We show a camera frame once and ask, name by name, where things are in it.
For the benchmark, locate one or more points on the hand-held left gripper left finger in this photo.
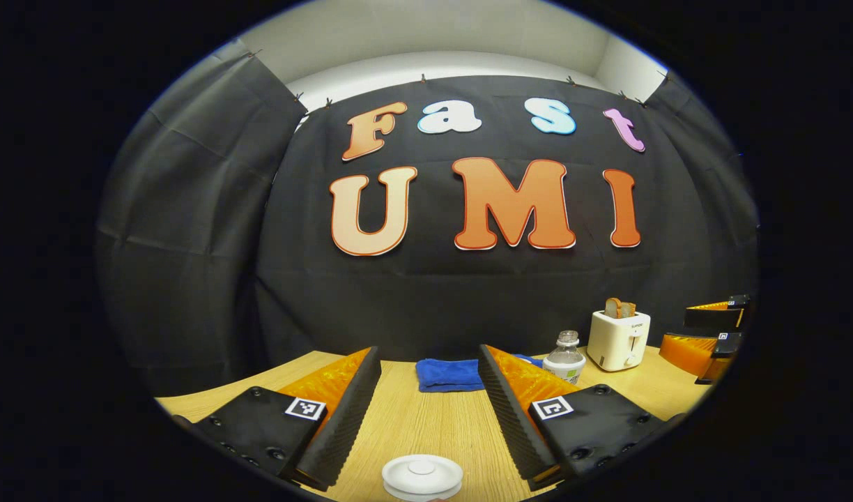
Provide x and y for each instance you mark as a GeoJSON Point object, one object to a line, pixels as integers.
{"type": "Point", "coordinates": [336, 425]}

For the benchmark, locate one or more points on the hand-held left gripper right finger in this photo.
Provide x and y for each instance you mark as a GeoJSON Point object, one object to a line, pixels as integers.
{"type": "Point", "coordinates": [513, 425]}

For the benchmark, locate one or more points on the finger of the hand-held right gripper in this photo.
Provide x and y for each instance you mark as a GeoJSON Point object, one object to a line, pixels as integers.
{"type": "Point", "coordinates": [712, 317]}
{"type": "Point", "coordinates": [691, 351]}

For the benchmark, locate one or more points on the clear water bottle green label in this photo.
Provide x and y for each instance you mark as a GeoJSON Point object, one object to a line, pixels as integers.
{"type": "Point", "coordinates": [564, 362]}

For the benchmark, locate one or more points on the white teacup lid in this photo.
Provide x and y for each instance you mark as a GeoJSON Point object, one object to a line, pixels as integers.
{"type": "Point", "coordinates": [421, 470]}

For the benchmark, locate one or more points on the white teacup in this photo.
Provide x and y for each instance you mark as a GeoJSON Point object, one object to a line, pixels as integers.
{"type": "Point", "coordinates": [412, 497]}

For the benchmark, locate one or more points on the white toaster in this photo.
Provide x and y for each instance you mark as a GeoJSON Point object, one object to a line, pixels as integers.
{"type": "Point", "coordinates": [618, 341]}

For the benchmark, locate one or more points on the toasted bread slice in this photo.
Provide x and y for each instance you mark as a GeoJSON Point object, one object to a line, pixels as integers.
{"type": "Point", "coordinates": [613, 308]}
{"type": "Point", "coordinates": [628, 310]}

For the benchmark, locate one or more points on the blue towel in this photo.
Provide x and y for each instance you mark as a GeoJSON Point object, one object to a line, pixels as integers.
{"type": "Point", "coordinates": [447, 375]}

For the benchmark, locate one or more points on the black backdrop cloth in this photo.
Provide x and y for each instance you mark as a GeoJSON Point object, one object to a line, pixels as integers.
{"type": "Point", "coordinates": [433, 300]}

